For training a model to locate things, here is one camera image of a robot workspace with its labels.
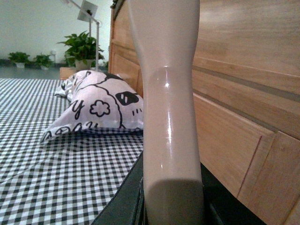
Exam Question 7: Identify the black white checkered bed sheet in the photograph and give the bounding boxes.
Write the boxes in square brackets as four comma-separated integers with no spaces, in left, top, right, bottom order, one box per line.
[0,78,143,225]

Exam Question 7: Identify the white cartoon print pillow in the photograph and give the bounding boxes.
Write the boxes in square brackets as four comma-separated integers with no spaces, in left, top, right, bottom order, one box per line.
[41,70,143,142]

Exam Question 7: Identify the small potted plant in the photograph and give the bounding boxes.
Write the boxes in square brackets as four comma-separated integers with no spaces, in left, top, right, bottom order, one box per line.
[8,52,30,68]
[34,54,54,70]

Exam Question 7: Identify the far wooden nightstand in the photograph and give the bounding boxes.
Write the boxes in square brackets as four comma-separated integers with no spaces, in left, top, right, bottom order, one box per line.
[60,67,77,80]

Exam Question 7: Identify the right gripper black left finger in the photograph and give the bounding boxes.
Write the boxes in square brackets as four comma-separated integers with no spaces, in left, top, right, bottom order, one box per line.
[92,153,147,225]

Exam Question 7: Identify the large potted green plant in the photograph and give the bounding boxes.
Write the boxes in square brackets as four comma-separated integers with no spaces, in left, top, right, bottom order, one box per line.
[58,31,105,71]

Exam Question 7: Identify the white handheld lint roller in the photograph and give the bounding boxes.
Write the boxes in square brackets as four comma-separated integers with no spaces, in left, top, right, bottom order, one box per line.
[127,0,204,225]

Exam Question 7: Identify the wooden bed headboard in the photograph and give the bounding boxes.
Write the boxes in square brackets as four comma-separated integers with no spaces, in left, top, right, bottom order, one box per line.
[108,0,300,225]

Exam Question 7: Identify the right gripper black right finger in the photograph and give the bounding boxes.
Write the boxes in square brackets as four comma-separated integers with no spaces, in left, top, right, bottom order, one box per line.
[201,164,265,225]

